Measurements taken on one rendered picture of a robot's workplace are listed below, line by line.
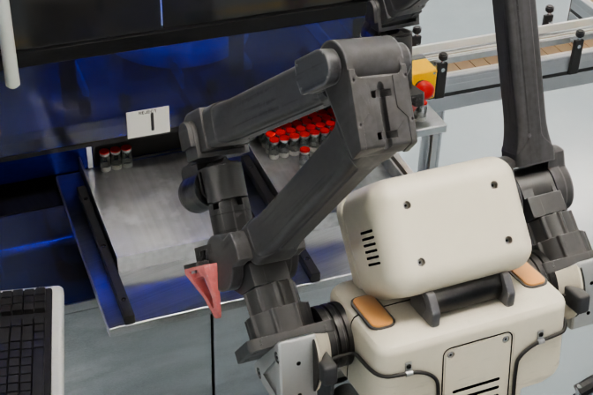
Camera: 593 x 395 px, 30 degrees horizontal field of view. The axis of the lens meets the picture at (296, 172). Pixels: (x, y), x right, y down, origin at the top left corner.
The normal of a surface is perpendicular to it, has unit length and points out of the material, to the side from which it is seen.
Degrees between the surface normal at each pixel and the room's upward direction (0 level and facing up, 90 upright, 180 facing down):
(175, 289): 0
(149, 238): 0
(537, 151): 69
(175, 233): 0
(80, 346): 90
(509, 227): 48
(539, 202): 37
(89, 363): 90
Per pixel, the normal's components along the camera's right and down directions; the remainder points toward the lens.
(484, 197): 0.30, -0.15
